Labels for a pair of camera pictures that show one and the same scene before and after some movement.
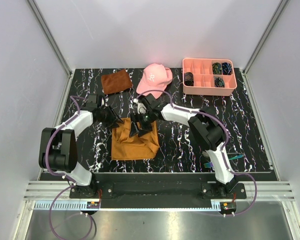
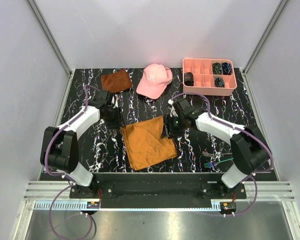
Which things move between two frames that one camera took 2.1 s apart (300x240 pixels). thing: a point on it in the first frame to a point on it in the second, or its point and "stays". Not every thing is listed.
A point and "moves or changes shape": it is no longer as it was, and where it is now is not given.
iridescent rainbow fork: (210, 164) stays
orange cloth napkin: (123, 147) moves or changes shape
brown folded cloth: (112, 83) stays
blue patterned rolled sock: (226, 68) stays
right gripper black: (136, 118) to (165, 133)
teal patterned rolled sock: (218, 82) stays
